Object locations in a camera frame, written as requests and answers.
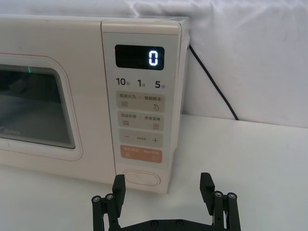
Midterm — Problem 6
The microwave control panel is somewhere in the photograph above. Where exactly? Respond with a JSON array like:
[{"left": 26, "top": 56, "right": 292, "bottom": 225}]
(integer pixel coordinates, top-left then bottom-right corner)
[{"left": 102, "top": 32, "right": 179, "bottom": 168}]

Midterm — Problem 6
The cream microwave oven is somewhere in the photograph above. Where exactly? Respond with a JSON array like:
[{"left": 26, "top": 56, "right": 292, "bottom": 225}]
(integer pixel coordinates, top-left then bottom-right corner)
[{"left": 0, "top": 14, "right": 191, "bottom": 193}]

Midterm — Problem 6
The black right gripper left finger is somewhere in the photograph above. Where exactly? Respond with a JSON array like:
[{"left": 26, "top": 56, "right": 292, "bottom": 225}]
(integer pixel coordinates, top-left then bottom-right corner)
[{"left": 91, "top": 174, "right": 127, "bottom": 231}]

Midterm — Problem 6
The white curtain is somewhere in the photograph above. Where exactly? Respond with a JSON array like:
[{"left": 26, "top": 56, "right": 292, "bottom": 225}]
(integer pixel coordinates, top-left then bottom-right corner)
[{"left": 0, "top": 0, "right": 308, "bottom": 128}]

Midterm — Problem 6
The black power cable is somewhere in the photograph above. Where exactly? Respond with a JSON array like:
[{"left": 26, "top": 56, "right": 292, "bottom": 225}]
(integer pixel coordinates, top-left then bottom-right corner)
[{"left": 189, "top": 44, "right": 239, "bottom": 120}]

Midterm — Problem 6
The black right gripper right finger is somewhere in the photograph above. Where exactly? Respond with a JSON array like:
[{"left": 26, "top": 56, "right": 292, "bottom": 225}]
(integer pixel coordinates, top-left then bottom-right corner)
[{"left": 200, "top": 172, "right": 242, "bottom": 231}]

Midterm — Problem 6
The microwave oven door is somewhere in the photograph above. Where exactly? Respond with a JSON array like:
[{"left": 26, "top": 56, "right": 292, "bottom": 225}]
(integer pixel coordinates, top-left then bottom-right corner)
[{"left": 0, "top": 16, "right": 116, "bottom": 178}]

